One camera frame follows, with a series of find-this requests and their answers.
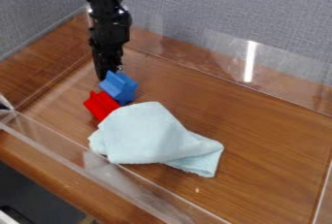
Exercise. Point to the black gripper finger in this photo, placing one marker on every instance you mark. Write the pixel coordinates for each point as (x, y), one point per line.
(98, 60)
(113, 60)

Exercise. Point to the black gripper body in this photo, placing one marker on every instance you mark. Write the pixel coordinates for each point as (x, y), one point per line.
(110, 29)

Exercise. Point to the blue plastic block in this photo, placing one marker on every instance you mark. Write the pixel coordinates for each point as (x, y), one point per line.
(121, 87)

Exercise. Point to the red plastic block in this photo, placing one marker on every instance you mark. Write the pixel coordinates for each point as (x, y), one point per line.
(101, 105)

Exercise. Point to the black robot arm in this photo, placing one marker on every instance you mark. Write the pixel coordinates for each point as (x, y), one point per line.
(105, 4)

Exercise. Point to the light blue cloth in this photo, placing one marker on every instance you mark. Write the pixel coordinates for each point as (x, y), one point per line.
(142, 134)

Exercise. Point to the clear acrylic enclosure wall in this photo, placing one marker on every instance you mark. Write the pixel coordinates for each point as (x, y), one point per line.
(258, 98)

